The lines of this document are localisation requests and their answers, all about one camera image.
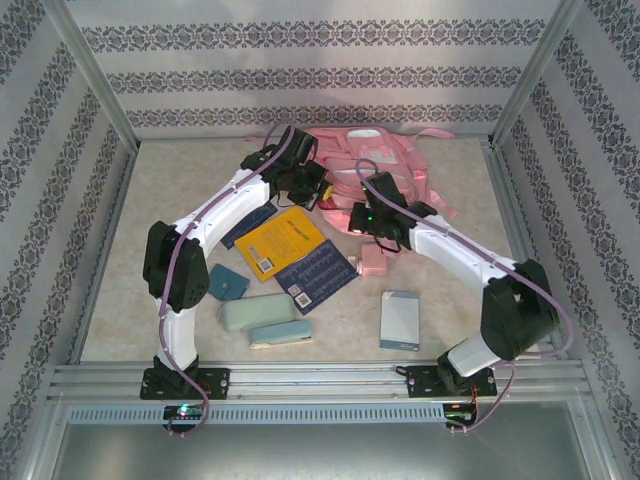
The left controller board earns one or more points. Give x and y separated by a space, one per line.
185 412

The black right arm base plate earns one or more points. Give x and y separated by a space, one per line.
420 382

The pink backpack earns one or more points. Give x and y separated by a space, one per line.
360 150

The light blue stapler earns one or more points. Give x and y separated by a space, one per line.
280 334

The controller board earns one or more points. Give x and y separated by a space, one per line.
460 412
185 412

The aluminium frame post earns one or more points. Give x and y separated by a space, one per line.
537 65
90 65

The aluminium mounting rail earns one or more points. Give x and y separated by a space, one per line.
320 380

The dark blue book yellow label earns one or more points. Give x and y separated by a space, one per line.
240 240

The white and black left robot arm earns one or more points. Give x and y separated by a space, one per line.
235 205

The small pink box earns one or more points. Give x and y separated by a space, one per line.
372 260

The dark blue book text columns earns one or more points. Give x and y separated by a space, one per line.
315 277

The right controller board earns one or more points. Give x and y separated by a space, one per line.
460 412

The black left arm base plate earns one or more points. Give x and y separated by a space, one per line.
220 382

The aluminium back rail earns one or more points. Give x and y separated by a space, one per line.
200 139

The grey blue notebook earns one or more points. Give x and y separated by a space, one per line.
399 320

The mint green pencil case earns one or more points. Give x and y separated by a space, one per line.
255 312

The teal snap pouch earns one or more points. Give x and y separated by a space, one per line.
225 282

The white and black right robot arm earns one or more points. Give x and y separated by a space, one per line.
460 250

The aluminium side rail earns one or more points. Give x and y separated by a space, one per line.
107 235
500 165

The grey metal sheet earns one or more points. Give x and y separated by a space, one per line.
320 455

